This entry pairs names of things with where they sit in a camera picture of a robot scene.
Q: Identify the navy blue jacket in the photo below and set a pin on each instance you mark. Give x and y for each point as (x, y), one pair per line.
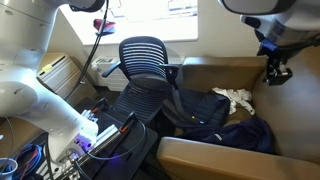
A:
(243, 136)

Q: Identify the white cup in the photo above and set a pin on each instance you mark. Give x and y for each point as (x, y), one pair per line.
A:
(10, 173)

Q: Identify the brown leather armchair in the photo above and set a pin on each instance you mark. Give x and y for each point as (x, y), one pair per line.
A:
(286, 110)

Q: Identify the black clamp orange trigger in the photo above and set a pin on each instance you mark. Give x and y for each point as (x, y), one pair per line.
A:
(99, 106)
(128, 121)

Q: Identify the dark navy jacket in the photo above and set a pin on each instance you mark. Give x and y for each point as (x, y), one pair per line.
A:
(196, 106)

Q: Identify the wooden drawer cabinet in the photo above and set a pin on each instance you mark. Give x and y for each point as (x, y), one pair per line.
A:
(63, 80)

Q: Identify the black robot table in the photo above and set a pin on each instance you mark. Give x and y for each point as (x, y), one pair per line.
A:
(133, 146)

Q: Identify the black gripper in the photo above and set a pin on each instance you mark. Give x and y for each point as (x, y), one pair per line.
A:
(273, 61)

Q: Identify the maroon and blue cap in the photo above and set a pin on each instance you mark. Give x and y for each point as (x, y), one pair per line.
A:
(103, 25)

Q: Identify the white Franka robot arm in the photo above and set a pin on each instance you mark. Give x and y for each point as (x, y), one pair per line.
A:
(33, 100)

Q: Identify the aluminium rail mount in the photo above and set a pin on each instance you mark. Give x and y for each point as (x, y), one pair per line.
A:
(106, 135)

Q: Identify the black slatted office chair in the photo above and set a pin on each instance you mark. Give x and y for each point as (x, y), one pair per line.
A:
(140, 103)

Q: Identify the bright glass window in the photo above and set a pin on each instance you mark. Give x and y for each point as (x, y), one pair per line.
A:
(160, 23)

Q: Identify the white crumpled cloth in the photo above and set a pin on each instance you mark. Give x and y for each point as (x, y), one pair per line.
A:
(236, 96)

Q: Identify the white wall heater unit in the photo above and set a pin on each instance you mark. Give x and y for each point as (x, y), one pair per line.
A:
(115, 84)

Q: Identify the yellow-green sticky note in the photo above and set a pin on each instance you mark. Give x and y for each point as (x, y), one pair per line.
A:
(47, 67)

